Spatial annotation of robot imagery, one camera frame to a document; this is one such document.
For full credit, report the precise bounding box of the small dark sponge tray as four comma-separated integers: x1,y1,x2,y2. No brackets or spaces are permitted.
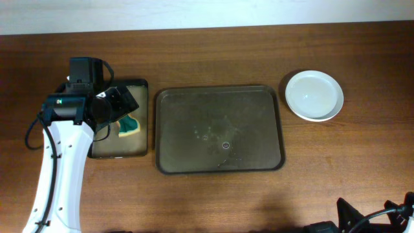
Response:
88,79,149,159

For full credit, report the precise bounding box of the white plate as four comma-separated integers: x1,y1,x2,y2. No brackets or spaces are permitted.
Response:
288,96,344,122

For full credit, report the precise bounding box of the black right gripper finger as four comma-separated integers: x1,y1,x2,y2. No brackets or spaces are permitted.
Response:
383,199,404,224
336,197,364,233

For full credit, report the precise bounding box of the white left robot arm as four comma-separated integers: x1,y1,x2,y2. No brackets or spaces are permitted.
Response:
23,57,141,232

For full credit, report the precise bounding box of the pale green plate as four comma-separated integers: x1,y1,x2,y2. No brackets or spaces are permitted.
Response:
285,70,344,108

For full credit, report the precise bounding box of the green yellow sponge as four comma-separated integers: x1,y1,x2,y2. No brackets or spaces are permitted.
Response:
116,114,141,137

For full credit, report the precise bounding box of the large brown serving tray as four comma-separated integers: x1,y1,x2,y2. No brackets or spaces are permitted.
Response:
155,85,286,175

